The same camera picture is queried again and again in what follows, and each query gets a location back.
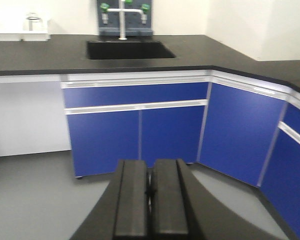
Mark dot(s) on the white storage bin middle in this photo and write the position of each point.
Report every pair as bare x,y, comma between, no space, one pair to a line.
10,37

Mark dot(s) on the blue lab cabinet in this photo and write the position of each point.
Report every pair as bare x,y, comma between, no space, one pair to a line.
246,128

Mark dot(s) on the white storage bin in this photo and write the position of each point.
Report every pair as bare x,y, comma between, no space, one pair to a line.
10,37
35,28

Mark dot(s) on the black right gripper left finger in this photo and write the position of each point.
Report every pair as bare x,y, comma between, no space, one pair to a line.
121,213

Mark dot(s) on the white storage bin right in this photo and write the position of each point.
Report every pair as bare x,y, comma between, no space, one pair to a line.
35,28

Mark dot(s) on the white lab faucet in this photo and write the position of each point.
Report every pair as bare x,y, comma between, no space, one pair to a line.
122,17

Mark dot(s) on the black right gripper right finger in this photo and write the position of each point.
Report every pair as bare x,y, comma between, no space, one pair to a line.
193,202

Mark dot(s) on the black lab sink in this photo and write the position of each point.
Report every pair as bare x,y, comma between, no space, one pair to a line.
121,50

